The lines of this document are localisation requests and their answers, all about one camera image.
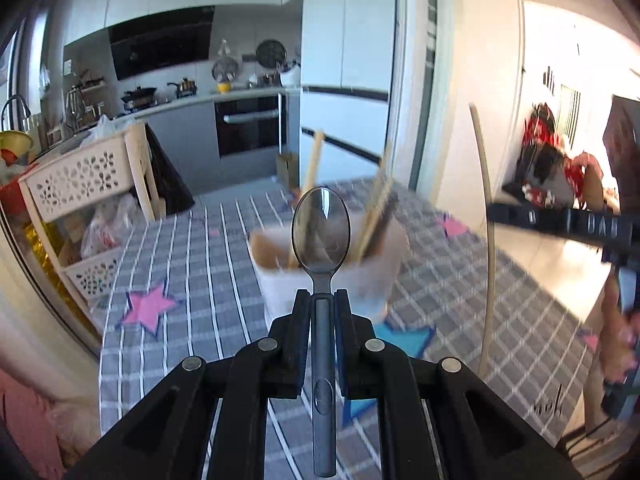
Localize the gold foil bundle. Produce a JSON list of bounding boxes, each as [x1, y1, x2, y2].
[[20, 220, 67, 311]]

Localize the pile of red bags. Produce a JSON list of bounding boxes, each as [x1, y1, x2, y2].
[[519, 102, 607, 212]]

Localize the large yellow bowl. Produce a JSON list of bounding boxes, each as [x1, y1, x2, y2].
[[0, 130, 35, 161]]

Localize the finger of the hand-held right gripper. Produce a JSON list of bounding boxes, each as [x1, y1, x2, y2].
[[486, 202, 527, 232]]

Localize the metal cooking pot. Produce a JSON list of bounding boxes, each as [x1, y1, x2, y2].
[[167, 78, 198, 99]]

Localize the person's right hand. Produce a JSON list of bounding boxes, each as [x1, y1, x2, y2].
[[599, 279, 640, 387]]

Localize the white refrigerator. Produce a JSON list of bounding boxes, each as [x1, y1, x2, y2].
[[299, 0, 402, 196]]

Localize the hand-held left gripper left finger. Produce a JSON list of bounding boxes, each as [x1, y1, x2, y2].
[[65, 288, 313, 480]]

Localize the grey checked star tablecloth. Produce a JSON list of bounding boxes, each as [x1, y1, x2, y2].
[[99, 177, 601, 480]]

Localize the white plastic storage cart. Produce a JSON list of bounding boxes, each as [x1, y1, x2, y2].
[[17, 122, 167, 302]]

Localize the black-handled metal spoon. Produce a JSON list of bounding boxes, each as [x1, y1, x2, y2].
[[291, 186, 349, 478]]

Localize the round grey wall trivet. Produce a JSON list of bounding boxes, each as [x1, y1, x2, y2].
[[211, 56, 240, 81]]

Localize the pink plastic stool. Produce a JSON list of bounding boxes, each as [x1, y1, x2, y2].
[[0, 355, 101, 480]]

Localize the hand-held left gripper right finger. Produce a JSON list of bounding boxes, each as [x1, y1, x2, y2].
[[335, 288, 581, 480]]

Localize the white perforated utensil holder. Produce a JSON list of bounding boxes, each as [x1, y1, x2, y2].
[[247, 210, 408, 328]]

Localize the metal kitchen faucet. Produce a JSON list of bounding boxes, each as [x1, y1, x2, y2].
[[0, 94, 31, 132]]

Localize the black-handled metal utensil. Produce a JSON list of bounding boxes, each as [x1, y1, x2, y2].
[[372, 191, 401, 256]]

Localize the clear plastic bag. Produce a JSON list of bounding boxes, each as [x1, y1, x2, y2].
[[80, 194, 137, 261]]

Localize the round black wall trivet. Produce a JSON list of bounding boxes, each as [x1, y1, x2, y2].
[[255, 39, 289, 69]]

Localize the brown paper bag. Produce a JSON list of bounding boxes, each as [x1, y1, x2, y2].
[[276, 152, 300, 189]]

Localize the black range hood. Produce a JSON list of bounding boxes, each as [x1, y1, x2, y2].
[[107, 6, 216, 82]]

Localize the black built-in oven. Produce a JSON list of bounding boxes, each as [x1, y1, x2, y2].
[[214, 95, 281, 158]]

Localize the black wok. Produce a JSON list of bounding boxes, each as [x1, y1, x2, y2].
[[121, 87, 158, 107]]

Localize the red container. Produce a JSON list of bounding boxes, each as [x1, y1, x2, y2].
[[0, 175, 32, 207]]

